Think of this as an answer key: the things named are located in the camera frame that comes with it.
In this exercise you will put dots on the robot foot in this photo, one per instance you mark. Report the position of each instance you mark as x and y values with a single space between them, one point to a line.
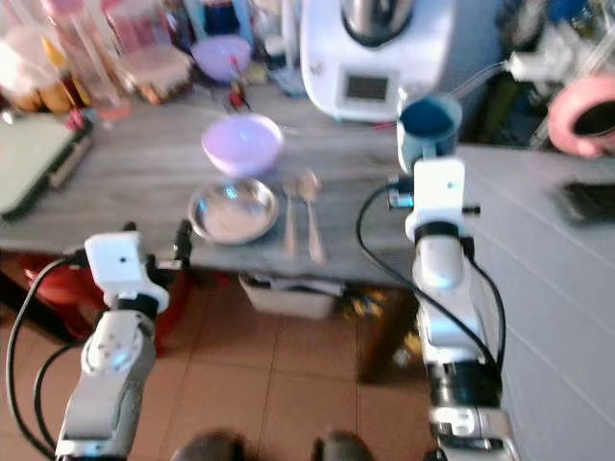
209 448
344 448

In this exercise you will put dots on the blue mug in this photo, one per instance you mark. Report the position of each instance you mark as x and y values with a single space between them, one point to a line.
430 130

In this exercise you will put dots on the white kitchen machine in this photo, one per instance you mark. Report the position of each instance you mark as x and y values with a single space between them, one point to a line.
399 67

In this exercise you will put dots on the red container under table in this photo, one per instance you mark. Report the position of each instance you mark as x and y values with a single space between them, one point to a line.
58 288

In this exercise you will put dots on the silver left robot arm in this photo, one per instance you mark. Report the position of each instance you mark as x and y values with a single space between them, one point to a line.
106 384

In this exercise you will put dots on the white crumpled cloth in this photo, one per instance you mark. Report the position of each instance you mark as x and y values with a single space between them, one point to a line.
553 53

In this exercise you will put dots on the brown sauce bottle yellow cap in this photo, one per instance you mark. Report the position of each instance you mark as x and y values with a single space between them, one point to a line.
67 84

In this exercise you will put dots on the clear plastic food container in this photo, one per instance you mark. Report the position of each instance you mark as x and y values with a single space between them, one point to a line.
157 72

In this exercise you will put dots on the brown wooden table leg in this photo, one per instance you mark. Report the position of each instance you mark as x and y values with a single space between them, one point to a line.
384 336

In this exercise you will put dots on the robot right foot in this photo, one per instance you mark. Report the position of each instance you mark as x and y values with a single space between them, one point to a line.
344 448

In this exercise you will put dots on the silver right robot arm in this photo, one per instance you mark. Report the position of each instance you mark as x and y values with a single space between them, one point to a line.
452 298

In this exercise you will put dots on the steel fork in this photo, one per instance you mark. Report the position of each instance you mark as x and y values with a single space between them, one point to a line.
290 223

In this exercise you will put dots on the purple plastic bowl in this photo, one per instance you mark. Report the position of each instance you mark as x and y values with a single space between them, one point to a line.
242 144

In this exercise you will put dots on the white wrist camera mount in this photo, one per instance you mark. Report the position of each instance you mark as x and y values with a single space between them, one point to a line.
120 264
437 197

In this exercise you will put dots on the clear bottle pink cap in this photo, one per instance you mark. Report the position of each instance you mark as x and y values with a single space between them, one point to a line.
86 48

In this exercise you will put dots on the white bag of food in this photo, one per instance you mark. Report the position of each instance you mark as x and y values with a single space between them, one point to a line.
21 67

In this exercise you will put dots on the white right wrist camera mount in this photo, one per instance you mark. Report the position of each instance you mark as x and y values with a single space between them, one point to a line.
437 197

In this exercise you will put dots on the pale green flat tray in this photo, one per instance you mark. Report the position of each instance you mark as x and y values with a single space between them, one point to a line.
38 158

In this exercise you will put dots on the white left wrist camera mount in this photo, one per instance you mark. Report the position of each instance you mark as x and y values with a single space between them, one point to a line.
120 264

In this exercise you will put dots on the pink round pot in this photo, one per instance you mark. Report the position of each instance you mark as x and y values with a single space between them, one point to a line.
577 125

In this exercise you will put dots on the small purple bowl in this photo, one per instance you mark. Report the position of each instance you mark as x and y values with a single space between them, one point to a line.
221 58

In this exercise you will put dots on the grey plastic bin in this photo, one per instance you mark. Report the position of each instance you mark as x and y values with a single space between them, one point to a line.
288 298

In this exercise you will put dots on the small red figure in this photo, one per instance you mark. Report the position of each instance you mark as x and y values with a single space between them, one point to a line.
237 94

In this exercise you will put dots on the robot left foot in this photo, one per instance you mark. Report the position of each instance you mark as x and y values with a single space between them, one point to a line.
209 448

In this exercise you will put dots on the steel spoon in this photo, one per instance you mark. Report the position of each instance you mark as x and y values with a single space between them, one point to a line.
309 190

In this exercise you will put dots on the round steel plate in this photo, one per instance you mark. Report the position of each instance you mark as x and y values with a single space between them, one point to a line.
234 211

